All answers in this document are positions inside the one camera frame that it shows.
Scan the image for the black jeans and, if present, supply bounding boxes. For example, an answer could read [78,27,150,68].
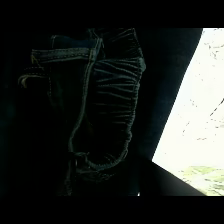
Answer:
[0,27,205,197]

